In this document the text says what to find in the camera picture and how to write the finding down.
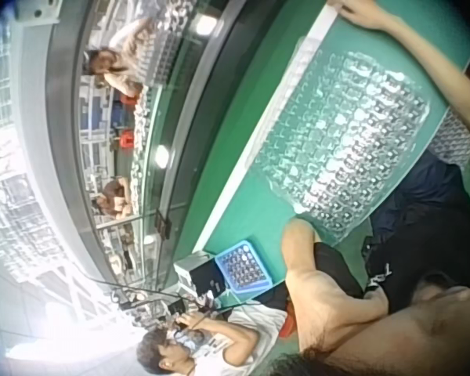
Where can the person's right hand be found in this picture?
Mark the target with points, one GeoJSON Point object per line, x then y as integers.
{"type": "Point", "coordinates": [362, 15]}

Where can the person's right fingers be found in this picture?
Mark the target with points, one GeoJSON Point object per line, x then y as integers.
{"type": "Point", "coordinates": [344, 8]}

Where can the large clear blister parts tray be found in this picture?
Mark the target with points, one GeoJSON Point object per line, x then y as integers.
{"type": "Point", "coordinates": [344, 137]}

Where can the small clear parts tray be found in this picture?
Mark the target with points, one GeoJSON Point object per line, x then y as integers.
{"type": "Point", "coordinates": [452, 141]}

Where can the person's legs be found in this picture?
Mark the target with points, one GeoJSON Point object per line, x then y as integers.
{"type": "Point", "coordinates": [423, 192]}

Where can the long rack of parts trays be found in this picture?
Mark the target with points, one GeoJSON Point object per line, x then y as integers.
{"type": "Point", "coordinates": [156, 90]}

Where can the red stool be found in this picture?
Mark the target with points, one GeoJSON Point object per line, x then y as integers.
{"type": "Point", "coordinates": [127, 141]}

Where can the blue crate of parts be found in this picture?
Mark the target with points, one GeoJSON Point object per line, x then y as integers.
{"type": "Point", "coordinates": [243, 268]}

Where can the black clamp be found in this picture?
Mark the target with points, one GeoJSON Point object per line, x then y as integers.
{"type": "Point", "coordinates": [163, 224]}

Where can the grey box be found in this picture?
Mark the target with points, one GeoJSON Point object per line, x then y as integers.
{"type": "Point", "coordinates": [188, 264]}

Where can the black box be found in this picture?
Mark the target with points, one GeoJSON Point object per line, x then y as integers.
{"type": "Point", "coordinates": [207, 279]}

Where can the red object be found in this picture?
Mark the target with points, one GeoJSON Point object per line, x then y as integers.
{"type": "Point", "coordinates": [286, 326]}

